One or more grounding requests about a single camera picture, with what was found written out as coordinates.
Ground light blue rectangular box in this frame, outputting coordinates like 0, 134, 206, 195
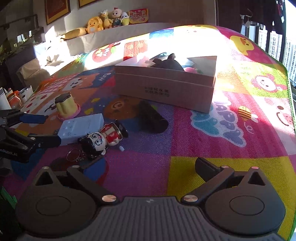
58, 113, 104, 146

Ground yellow pudding toy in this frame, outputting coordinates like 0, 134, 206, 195
55, 92, 81, 121

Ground opera face figurine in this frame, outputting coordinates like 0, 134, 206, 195
78, 120, 128, 160

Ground black cylinder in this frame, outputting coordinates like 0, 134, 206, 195
138, 100, 169, 133

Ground dark plush toy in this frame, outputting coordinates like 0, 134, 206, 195
153, 53, 184, 71

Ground white cylinder container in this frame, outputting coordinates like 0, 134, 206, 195
0, 87, 11, 110

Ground brown cushion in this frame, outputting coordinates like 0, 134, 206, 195
16, 58, 50, 91

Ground colourful cartoon play mat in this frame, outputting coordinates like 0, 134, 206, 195
1, 25, 295, 240

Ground white cardboard box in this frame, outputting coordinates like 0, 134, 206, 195
114, 56, 217, 113

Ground yellow long pillow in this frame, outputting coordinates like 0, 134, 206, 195
60, 28, 87, 40

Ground pink round toy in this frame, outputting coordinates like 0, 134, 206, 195
184, 67, 203, 74

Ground left framed red picture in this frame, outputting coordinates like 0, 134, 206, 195
45, 0, 71, 25

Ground framed red picture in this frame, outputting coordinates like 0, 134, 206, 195
45, 0, 71, 25
78, 0, 97, 8

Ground yellow duck backpack plush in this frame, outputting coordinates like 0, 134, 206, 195
86, 16, 104, 34

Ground middle framed red picture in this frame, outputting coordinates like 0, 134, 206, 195
78, 0, 97, 8

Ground baby doll plush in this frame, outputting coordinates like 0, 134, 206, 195
112, 8, 122, 28

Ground banana plush toy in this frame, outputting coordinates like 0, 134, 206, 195
121, 12, 130, 26

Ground hanging dark clothes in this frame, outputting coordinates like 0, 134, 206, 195
240, 0, 285, 35

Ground key ring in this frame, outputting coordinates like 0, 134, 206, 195
66, 148, 85, 163

